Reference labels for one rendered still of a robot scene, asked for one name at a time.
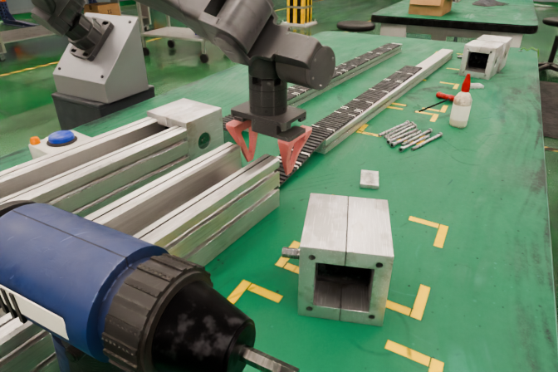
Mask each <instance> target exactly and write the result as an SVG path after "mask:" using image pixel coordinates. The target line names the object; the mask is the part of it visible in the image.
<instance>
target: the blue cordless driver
mask: <svg viewBox="0 0 558 372"><path fill-rule="evenodd" d="M205 268H206V267H203V266H200V265H198V264H196V263H194V262H190V261H188V260H185V259H183V258H181V257H177V256H175V255H170V254H169V253H168V252H167V251H166V250H165V249H164V248H162V247H159V246H156V245H154V244H152V243H149V242H146V241H143V240H141V239H138V238H137V237H132V236H130V235H128V234H126V233H123V232H120V231H117V230H114V229H113V228H109V227H107V226H104V225H102V224H99V223H96V222H93V221H91V220H89V219H86V218H83V217H80V216H78V215H75V214H74V213H69V212H67V211H65V210H62V209H60V208H57V207H54V206H51V205H50V204H45V203H37V202H34V201H30V200H15V201H11V202H7V203H3V204H1V205H0V308H2V310H3V312H5V313H6V314H8V313H9V312H10V313H11V316H12V317H13V318H15V319H16V318H19V320H20V322H21V323H23V324H25V323H26V322H27V320H29V321H30V322H32V323H33V324H35V325H37V326H39V327H41V328H42V329H44V330H46V331H48V332H50V333H51V337H52V341H53V344H54V347H55V351H56V357H57V360H58V364H59V367H60V371H61V372H242V371H243V370H244V368H245V366H246V365H250V366H251V367H254V368H256V369H258V370H260V371H262V372H300V369H298V368H297V367H295V366H293V365H290V364H288V363H286V362H284V361H282V360H279V359H277V358H275V357H273V356H271V355H268V354H266V353H264V352H262V351H260V350H257V349H255V348H253V346H254V343H255V339H256V328H255V323H254V321H253V320H252V319H251V318H250V317H249V316H247V315H246V314H245V313H244V312H242V311H241V310H240V309H238V308H237V307H236V306H235V305H234V304H233V303H232V302H230V301H229V300H228V299H226V298H225V297H224V296H222V295H221V294H220V293H219V292H217V291H216V290H215V289H214V288H213V283H212V282H211V279H210V277H211V274H210V272H207V271H205Z"/></svg>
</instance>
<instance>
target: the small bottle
mask: <svg viewBox="0 0 558 372"><path fill-rule="evenodd" d="M470 86H471V76H470V74H469V73H467V75H466V77H465V79H464V82H463V84H462V88H461V92H459V93H458V94H457V95H456V96H455V97H454V100H453V107H452V111H451V115H450V120H449V124H450V125H451V126H452V127H455V128H464V127H466V126H467V120H468V116H469V113H470V109H471V105H472V97H471V95H470V93H468V92H469V91H470Z"/></svg>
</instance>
